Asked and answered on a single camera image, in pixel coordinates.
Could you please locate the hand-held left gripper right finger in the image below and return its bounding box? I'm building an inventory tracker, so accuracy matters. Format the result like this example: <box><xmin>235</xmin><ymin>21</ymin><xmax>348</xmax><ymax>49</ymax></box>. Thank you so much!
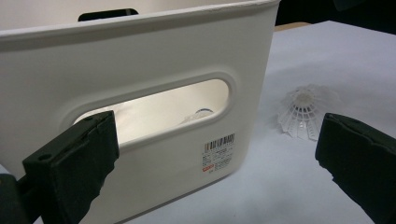
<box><xmin>314</xmin><ymin>112</ymin><xmax>396</xmax><ymax>224</ymax></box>

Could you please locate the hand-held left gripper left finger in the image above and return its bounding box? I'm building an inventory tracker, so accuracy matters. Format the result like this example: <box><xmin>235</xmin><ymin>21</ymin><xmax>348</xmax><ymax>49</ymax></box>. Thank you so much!
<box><xmin>21</xmin><ymin>110</ymin><xmax>120</xmax><ymax>224</ymax></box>

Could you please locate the white shuttlecock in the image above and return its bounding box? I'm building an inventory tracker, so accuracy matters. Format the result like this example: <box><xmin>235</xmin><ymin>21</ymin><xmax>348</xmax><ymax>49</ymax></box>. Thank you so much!
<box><xmin>277</xmin><ymin>83</ymin><xmax>340</xmax><ymax>142</ymax></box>

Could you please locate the white plastic basket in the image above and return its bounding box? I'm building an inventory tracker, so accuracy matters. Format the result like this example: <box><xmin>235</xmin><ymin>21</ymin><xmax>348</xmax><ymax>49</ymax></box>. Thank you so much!
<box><xmin>0</xmin><ymin>0</ymin><xmax>282</xmax><ymax>224</ymax></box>

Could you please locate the white table mat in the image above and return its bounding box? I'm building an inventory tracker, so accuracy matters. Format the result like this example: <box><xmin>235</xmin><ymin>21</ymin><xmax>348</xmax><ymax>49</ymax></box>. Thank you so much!
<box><xmin>124</xmin><ymin>20</ymin><xmax>396</xmax><ymax>224</ymax></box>

